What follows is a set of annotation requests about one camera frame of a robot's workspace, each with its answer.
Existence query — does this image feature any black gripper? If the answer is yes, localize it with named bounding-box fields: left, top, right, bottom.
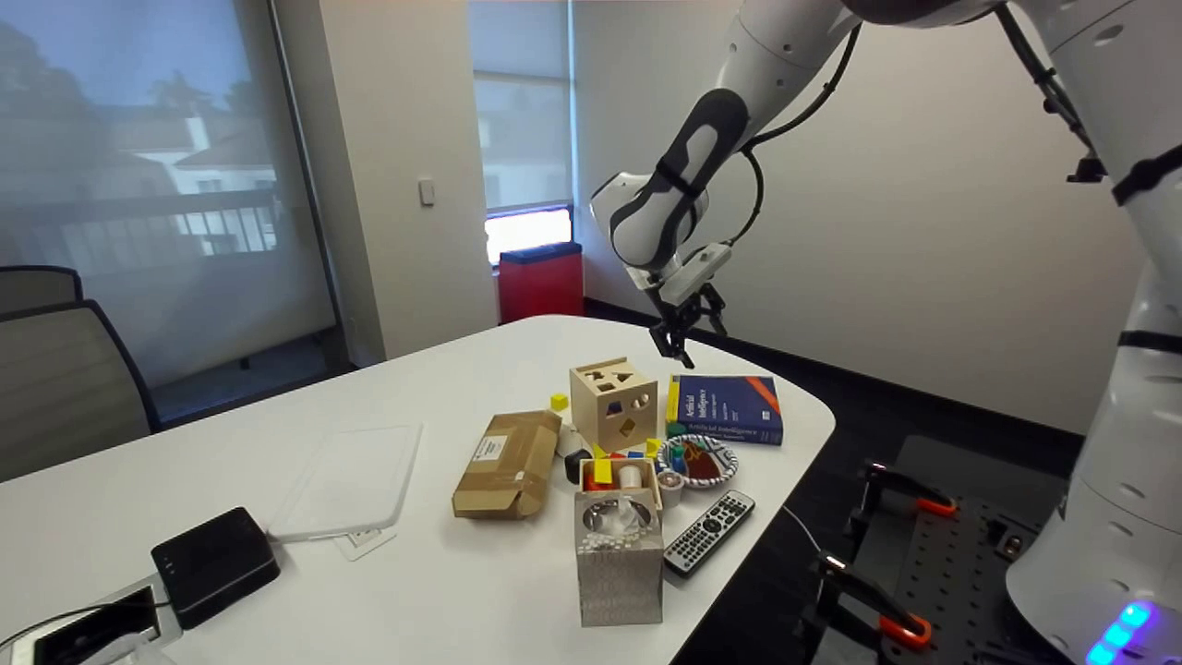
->
left=649, top=285, right=732, bottom=371

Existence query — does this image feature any blue artificial intelligence textbook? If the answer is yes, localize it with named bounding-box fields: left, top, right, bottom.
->
left=662, top=368, right=787, bottom=449

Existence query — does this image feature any wooden shape sorter box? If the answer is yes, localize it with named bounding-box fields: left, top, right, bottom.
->
left=566, top=355, right=666, bottom=456

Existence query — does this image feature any flat cardboard box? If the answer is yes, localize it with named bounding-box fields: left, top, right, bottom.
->
left=445, top=407, right=566, bottom=524

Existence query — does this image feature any grey marble cube box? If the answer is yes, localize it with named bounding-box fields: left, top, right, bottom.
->
left=573, top=491, right=669, bottom=629

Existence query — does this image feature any patterned bowl with toys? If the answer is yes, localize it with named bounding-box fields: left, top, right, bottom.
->
left=654, top=427, right=743, bottom=497

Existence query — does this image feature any small wooden tray with blocks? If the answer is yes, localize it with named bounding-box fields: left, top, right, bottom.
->
left=573, top=445, right=666, bottom=501

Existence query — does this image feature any red bin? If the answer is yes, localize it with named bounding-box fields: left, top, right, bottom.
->
left=494, top=240, right=590, bottom=326

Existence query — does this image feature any black remote control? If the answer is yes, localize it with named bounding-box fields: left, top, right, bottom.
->
left=662, top=487, right=760, bottom=580

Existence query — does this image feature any white paper sheet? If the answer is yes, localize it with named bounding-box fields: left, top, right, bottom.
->
left=260, top=420, right=423, bottom=545

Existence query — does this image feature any flat black square device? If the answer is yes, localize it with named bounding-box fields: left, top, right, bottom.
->
left=147, top=501, right=284, bottom=633

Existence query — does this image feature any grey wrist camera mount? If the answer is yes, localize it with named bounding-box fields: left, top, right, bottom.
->
left=654, top=240, right=737, bottom=310

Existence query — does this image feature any black clamp with orange handle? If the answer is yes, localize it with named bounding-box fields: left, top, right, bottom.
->
left=806, top=550, right=936, bottom=656
left=846, top=456, right=965, bottom=561

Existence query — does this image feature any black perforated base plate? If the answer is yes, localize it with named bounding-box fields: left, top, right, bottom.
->
left=846, top=433, right=1090, bottom=665

